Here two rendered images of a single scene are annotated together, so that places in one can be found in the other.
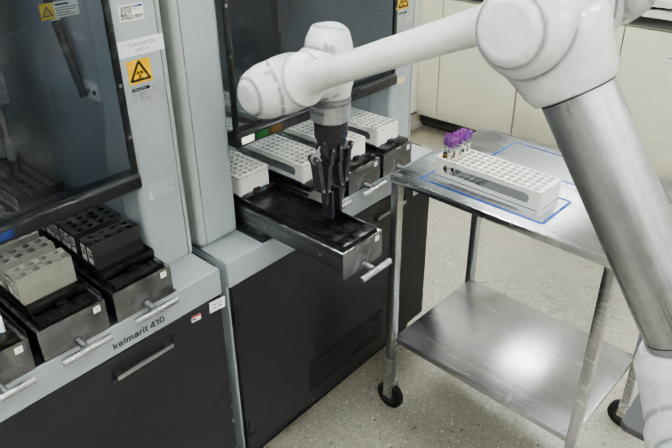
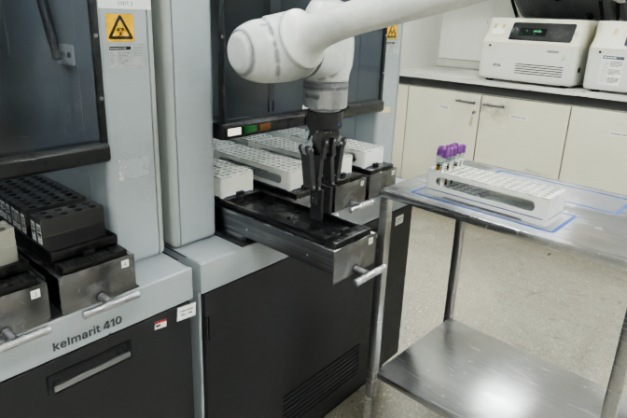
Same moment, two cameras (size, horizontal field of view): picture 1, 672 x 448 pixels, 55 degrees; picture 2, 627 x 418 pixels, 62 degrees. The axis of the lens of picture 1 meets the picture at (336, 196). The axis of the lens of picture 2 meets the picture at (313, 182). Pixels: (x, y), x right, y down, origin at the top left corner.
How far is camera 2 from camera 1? 0.43 m
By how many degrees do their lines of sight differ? 11
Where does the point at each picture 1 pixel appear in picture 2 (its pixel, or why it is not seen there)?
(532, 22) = not seen: outside the picture
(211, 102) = (198, 84)
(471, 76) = (432, 151)
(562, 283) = (531, 333)
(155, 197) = (126, 178)
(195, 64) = (184, 37)
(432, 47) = not seen: outside the picture
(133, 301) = (84, 291)
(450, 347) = (436, 384)
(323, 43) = not seen: hidden behind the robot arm
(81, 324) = (12, 311)
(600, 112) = not seen: outside the picture
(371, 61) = (383, 6)
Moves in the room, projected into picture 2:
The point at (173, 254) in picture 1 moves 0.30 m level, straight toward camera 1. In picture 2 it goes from (141, 250) to (141, 332)
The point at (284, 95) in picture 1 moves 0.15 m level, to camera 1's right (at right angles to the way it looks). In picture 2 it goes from (280, 50) to (372, 53)
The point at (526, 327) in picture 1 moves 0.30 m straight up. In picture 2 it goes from (513, 367) to (530, 273)
